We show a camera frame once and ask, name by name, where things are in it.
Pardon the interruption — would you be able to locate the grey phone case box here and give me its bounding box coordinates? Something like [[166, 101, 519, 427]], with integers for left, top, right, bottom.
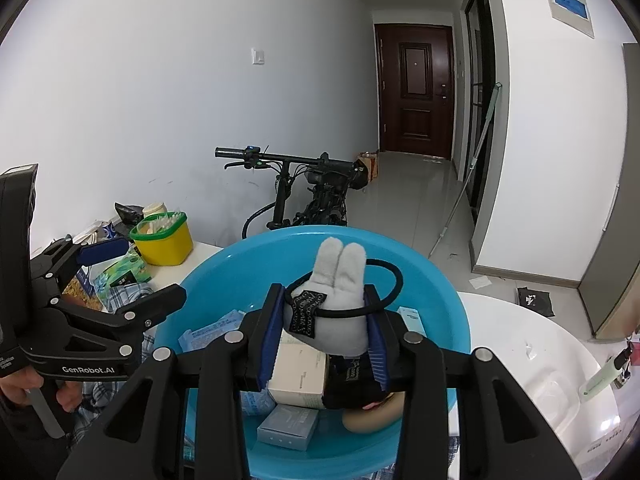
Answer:
[[257, 404, 319, 451]]

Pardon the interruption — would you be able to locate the yellow container green lid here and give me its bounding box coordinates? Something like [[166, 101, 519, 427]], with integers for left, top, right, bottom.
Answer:
[[129, 211, 193, 266]]

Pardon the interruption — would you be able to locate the green snack packet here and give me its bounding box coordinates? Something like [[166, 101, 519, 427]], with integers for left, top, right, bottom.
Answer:
[[89, 250, 152, 308]]

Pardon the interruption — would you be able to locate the long mop pole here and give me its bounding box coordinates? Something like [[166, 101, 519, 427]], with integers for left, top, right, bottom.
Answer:
[[427, 81, 504, 259]]

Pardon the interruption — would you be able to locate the beige cardboard box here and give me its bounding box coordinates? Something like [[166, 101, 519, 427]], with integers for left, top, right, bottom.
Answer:
[[267, 330, 328, 410]]

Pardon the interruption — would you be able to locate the clear jar black lid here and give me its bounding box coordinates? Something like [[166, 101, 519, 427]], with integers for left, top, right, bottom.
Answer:
[[62, 268, 103, 311]]

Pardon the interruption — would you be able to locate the black bicycle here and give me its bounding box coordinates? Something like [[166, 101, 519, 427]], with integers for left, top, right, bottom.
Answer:
[[214, 145, 370, 240]]

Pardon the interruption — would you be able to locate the black bag on floor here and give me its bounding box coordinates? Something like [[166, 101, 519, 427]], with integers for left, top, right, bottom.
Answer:
[[518, 287, 554, 318]]

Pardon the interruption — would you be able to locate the brown cardboard box on floor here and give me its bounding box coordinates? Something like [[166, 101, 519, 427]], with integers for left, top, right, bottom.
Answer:
[[359, 152, 378, 182]]

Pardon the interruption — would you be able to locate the blue plaid shirt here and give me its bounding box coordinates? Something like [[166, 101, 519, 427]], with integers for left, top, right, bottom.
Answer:
[[69, 282, 162, 446]]

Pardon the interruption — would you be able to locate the person's left hand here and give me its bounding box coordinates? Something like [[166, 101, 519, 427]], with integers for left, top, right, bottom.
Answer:
[[0, 366, 84, 413]]

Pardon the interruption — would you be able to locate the dark brown entry door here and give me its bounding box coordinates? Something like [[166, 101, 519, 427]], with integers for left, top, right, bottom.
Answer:
[[374, 24, 454, 159]]

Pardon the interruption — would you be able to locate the white bunny plush hair tie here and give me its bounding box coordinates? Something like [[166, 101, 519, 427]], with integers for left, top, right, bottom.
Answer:
[[282, 235, 406, 359]]

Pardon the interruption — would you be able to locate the green pump bottle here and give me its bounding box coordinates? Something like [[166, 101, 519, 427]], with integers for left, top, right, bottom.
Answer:
[[578, 342, 634, 403]]

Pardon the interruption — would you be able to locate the white wall switch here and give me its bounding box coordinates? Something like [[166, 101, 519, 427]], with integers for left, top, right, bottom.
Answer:
[[252, 49, 265, 65]]

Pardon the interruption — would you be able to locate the blue tissue pack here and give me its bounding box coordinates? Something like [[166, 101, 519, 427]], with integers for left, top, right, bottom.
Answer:
[[178, 310, 245, 352]]

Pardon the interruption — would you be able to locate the tan oval soap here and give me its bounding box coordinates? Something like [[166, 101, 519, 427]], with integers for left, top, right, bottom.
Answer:
[[342, 392, 405, 434]]

